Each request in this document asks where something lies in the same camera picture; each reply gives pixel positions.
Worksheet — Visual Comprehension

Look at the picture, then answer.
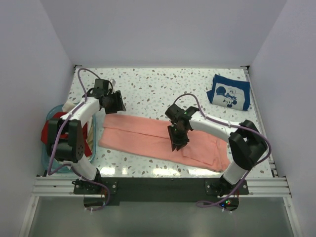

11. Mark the salmon pink t-shirt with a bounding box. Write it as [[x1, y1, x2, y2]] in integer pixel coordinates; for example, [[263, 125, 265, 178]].
[[99, 114, 230, 172]]

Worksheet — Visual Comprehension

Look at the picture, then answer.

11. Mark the clear teal plastic bin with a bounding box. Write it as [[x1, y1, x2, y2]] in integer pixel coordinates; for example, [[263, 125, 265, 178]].
[[41, 103, 97, 173]]

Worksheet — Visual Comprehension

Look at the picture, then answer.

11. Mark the red t-shirt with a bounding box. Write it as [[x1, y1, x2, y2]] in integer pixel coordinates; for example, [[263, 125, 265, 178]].
[[40, 111, 92, 158]]

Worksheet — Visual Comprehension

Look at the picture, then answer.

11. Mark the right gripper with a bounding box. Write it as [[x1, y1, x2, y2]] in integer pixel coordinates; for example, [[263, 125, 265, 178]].
[[168, 123, 190, 150]]

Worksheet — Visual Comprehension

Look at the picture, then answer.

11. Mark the aluminium frame rail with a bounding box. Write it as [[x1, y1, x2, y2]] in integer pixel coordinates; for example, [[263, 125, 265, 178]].
[[31, 176, 292, 198]]

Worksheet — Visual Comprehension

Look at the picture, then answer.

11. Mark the folded blue printed t-shirt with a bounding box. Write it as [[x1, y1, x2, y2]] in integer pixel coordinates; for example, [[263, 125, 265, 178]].
[[206, 74, 250, 111]]

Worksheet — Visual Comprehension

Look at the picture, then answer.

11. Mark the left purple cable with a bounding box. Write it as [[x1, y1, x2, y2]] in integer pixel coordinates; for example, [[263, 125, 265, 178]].
[[46, 68, 111, 212]]

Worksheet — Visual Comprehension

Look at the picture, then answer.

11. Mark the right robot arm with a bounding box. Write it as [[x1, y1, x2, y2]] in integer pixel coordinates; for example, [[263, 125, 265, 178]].
[[165, 104, 268, 194]]

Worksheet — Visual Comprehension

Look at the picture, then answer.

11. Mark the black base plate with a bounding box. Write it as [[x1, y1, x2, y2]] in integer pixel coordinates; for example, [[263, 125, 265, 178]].
[[72, 177, 249, 210]]

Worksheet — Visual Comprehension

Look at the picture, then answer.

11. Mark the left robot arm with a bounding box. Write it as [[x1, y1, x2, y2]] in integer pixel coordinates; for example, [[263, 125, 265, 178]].
[[46, 79, 126, 194]]

